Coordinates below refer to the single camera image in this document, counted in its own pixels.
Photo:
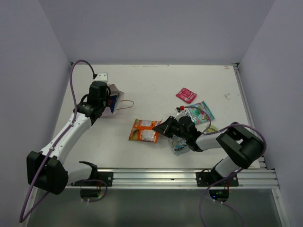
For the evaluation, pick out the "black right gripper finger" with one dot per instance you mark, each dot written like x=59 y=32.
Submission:
x=169 y=133
x=170 y=123

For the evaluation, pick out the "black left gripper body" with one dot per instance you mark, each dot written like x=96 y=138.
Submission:
x=104 y=100

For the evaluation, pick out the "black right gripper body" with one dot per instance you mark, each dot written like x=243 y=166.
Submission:
x=184 y=135

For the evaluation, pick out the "lilac paper bag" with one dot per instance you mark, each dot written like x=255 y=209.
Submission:
x=121 y=102

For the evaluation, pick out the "blue Burts chips bag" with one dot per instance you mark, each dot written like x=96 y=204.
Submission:
x=112 y=102

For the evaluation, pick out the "green red candy packet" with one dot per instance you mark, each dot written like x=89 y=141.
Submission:
x=199 y=113

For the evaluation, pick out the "orange fruit candy packet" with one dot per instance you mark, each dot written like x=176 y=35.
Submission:
x=142 y=130

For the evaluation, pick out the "pink snack packet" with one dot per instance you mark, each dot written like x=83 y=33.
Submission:
x=186 y=95

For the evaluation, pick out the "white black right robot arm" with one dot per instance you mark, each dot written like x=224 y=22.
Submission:
x=242 y=144

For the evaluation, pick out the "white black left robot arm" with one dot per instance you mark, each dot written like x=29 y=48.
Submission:
x=45 y=169

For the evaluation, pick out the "silver blue snack packet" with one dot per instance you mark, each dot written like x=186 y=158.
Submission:
x=178 y=145

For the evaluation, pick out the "yellow green snack packet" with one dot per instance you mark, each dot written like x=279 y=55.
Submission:
x=212 y=128

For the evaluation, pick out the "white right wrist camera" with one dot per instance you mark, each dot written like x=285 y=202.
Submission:
x=180 y=111

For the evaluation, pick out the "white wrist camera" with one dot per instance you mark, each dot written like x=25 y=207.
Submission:
x=101 y=77
x=180 y=111

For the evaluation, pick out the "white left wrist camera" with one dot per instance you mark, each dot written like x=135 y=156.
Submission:
x=101 y=77

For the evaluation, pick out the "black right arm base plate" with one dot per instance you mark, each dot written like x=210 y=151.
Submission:
x=208 y=177

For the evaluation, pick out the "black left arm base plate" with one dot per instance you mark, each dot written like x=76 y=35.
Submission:
x=99 y=179

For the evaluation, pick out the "aluminium right side rail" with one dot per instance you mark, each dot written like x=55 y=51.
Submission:
x=243 y=95

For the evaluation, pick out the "aluminium rail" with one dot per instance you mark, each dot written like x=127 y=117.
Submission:
x=183 y=178
x=243 y=95

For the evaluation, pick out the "aluminium front rail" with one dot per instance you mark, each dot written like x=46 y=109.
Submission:
x=183 y=178

